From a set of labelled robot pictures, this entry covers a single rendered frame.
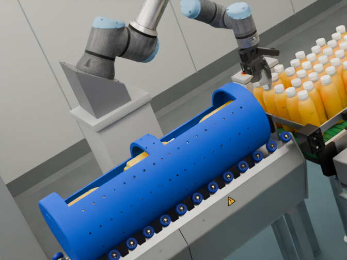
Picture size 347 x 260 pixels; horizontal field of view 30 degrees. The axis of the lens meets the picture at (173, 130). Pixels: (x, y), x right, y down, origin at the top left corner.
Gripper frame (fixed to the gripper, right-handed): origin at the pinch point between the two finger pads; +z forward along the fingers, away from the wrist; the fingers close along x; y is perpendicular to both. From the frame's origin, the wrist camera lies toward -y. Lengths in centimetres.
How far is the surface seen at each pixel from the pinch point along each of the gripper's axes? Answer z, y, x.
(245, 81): 0.7, 1.0, -14.7
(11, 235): 70, 111, -143
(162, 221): 13, 73, 20
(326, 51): -0.4, -30.1, 4.9
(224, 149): 0.3, 40.6, 23.5
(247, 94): -10.8, 20.6, 17.6
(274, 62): 0.6, -16.7, -14.8
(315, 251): 108, -7, -17
